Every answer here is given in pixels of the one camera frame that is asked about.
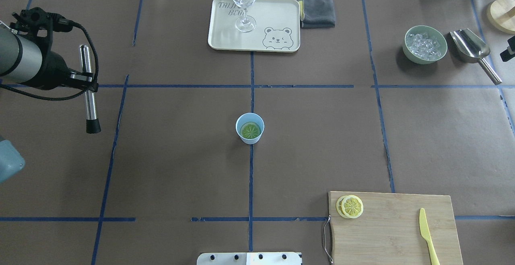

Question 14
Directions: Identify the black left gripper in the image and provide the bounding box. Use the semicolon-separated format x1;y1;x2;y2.
12;7;98;92

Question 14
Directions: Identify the steel muddler black cap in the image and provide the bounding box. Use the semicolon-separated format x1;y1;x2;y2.
79;45;101;134

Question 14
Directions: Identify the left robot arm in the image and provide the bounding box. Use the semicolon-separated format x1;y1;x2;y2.
0;7;101;134

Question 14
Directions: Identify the light blue cup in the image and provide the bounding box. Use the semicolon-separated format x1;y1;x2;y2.
235;113;265;145

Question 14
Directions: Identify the remaining lemon slices stack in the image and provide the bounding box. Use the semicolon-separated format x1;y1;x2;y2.
335;194;364;219

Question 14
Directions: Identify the cream bear tray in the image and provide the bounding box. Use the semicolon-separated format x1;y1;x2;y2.
207;0;301;53

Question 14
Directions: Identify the grey folded cloth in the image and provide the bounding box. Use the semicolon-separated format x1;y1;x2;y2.
298;0;336;29

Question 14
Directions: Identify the wooden cutting board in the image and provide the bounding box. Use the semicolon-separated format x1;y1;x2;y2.
328;191;463;265

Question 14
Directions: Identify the green bowl of ice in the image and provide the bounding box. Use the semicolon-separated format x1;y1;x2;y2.
402;25;448;65

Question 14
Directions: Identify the yellow plastic knife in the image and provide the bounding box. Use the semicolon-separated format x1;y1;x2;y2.
418;208;440;265

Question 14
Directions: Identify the steel ice scoop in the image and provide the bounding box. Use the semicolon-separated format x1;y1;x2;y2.
449;28;503;85

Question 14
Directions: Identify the wooden mug tree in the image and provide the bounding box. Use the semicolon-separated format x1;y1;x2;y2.
487;0;515;35

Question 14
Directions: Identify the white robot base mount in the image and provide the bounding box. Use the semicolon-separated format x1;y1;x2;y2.
196;252;303;265

